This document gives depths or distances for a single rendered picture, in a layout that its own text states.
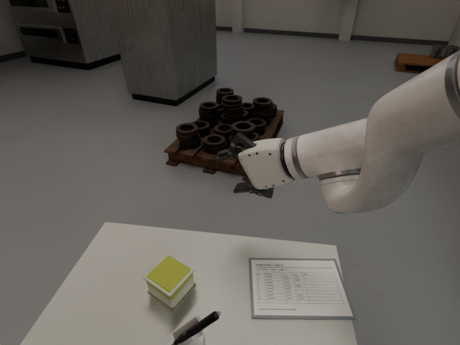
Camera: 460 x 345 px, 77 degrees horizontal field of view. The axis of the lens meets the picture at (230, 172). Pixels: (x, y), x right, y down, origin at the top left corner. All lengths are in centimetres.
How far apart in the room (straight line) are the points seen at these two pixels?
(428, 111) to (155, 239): 65
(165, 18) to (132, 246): 336
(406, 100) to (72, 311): 69
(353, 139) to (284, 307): 37
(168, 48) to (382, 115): 367
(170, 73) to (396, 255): 321
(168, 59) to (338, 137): 358
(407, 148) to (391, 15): 914
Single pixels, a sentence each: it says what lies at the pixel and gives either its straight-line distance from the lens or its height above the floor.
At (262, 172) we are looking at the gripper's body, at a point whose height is 120.
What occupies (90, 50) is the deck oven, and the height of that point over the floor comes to 33.
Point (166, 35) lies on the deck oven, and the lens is 394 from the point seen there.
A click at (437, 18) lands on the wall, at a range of 963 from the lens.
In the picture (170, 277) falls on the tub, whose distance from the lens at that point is 62.
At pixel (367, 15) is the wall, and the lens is 950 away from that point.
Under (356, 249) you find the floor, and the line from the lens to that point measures 219.
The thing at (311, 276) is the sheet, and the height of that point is 97.
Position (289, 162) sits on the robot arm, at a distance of 55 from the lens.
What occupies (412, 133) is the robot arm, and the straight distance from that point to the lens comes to 38.
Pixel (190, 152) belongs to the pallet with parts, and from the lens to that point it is 271.
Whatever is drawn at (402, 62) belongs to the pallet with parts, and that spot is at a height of 16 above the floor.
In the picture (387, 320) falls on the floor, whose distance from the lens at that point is 193.
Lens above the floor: 153
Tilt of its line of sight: 35 degrees down
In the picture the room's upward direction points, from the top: straight up
